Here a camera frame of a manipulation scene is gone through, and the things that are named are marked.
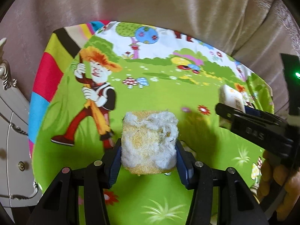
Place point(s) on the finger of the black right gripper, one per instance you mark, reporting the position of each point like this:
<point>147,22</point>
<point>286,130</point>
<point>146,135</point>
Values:
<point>252,111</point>
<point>232,114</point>

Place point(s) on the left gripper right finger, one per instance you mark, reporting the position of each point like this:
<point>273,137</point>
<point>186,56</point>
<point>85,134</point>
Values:
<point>184,165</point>

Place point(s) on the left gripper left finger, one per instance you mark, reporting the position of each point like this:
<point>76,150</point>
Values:
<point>112,164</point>

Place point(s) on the white orange tissue pack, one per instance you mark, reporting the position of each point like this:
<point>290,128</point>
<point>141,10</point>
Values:
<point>231,98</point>

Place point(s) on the yellow white scrub sponge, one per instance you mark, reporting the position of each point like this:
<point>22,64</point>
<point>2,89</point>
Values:
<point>148,142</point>

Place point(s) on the person's right hand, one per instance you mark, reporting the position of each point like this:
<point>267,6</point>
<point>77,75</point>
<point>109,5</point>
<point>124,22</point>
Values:
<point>279,176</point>

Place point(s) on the green cartoon print cloth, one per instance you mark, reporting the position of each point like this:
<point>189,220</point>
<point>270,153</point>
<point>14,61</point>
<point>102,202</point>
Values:
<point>161,70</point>

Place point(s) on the beige satin curtain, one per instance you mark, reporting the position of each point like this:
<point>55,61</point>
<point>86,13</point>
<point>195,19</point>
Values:
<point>254,32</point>

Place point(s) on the white ornate cabinet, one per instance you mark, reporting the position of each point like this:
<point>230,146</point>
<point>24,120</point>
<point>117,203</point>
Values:
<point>19,189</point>

